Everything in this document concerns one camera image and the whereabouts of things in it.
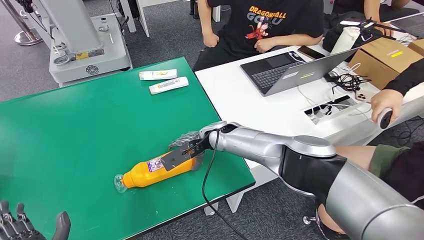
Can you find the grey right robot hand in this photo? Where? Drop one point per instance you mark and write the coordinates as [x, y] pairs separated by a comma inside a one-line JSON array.
[[185, 138]]

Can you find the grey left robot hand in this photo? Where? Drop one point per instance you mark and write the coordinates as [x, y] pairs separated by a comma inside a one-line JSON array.
[[20, 230]]

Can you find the orange plastic bottle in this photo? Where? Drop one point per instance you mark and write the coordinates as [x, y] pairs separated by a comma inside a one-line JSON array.
[[145, 172]]

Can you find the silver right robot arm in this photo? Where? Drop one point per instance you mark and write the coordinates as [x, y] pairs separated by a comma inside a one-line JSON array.
[[298, 159]]

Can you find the white drink bottle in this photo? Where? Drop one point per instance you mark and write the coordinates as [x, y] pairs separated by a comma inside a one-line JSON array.
[[345, 39]]

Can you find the white tube with yellow print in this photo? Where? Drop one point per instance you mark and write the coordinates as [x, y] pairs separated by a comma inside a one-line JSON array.
[[157, 75], [169, 85]]

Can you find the grey open laptop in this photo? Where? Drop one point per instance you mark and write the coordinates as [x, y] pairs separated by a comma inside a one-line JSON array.
[[298, 75]]

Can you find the person at desk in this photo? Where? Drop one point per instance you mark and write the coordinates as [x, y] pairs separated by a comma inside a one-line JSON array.
[[265, 36]]

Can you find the white table leg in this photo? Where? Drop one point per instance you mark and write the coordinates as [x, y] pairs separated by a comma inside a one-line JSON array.
[[141, 16]]

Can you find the grey white machine base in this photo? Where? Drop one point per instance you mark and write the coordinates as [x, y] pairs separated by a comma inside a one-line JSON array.
[[87, 39]]

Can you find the chrome chair base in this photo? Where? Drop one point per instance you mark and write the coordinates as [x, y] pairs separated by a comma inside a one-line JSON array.
[[309, 219]]

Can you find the black smartphone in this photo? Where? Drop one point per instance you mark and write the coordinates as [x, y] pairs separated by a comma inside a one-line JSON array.
[[311, 52]]

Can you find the black bag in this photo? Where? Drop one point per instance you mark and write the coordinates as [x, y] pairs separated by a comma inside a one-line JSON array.
[[334, 34]]

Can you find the pink smartphone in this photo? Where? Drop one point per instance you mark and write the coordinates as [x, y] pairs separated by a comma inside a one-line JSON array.
[[362, 96]]

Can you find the person with controller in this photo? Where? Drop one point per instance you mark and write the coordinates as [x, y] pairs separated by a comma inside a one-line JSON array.
[[386, 99]]

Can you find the large cardboard box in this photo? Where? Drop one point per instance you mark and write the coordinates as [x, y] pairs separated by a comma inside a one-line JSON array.
[[381, 56]]

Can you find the black stand with white lights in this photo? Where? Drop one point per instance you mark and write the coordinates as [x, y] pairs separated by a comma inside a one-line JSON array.
[[381, 26]]

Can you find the person behind black bag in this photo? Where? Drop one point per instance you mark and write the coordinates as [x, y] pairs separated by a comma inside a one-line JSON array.
[[371, 8]]

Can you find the small cardboard box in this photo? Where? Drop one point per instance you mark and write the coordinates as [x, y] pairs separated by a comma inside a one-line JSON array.
[[418, 46]]

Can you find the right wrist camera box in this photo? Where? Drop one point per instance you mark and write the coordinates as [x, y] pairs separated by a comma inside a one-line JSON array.
[[175, 159]]

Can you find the chrome stanchion post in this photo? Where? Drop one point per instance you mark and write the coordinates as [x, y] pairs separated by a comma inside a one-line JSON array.
[[26, 35]]

